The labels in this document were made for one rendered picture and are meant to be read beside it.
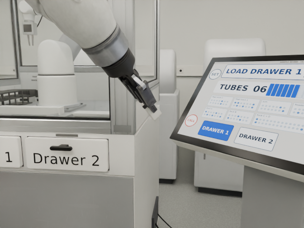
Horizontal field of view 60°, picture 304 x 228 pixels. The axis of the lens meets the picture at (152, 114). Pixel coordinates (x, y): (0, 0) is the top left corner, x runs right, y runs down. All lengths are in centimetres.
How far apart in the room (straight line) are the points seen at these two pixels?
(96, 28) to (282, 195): 58
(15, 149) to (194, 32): 331
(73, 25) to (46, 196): 71
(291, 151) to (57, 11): 53
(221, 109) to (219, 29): 329
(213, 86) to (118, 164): 41
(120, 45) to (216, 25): 348
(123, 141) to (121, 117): 8
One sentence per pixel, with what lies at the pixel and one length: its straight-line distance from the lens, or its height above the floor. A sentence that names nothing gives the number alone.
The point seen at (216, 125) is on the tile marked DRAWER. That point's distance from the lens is 72.
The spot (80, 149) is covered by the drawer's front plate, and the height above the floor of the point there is 89.
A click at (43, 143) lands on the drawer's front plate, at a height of 91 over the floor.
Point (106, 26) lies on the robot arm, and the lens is 53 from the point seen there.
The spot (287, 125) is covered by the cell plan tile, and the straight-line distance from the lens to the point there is 66.
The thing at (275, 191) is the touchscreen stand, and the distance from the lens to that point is 76.
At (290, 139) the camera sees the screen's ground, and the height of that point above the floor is 101.
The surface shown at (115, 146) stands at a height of 90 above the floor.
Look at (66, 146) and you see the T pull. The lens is 91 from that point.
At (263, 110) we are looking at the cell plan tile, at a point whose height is 106.
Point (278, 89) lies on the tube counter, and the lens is 72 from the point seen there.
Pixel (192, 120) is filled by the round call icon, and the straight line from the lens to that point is 77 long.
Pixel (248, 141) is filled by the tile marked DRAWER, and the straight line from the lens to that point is 66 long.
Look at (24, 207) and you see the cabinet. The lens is 113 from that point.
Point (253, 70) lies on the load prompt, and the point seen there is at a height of 116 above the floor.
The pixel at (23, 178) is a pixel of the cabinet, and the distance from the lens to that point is 109.
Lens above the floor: 116
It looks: 10 degrees down
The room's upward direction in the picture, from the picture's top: straight up
